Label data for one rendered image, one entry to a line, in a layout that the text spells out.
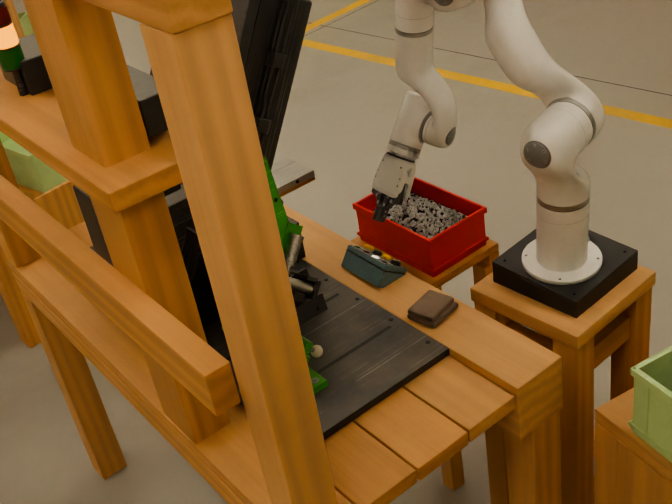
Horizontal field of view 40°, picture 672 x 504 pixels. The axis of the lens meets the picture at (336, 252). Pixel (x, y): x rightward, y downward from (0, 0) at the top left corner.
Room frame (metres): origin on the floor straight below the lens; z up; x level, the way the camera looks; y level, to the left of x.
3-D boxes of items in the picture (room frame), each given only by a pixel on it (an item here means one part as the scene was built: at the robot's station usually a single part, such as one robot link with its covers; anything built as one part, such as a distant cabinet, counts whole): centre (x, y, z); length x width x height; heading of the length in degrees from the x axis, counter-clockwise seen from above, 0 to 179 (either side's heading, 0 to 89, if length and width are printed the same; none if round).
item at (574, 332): (1.80, -0.54, 0.83); 0.32 x 0.32 x 0.04; 36
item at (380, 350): (1.90, 0.27, 0.89); 1.10 x 0.42 x 0.02; 33
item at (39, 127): (1.76, 0.48, 1.52); 0.90 x 0.25 x 0.04; 33
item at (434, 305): (1.69, -0.20, 0.91); 0.10 x 0.08 x 0.03; 133
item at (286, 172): (2.03, 0.23, 1.11); 0.39 x 0.16 x 0.03; 123
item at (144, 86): (1.54, 0.29, 1.59); 0.15 x 0.07 x 0.07; 33
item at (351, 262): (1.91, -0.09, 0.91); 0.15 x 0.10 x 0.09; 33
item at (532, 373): (2.06, 0.03, 0.82); 1.50 x 0.14 x 0.15; 33
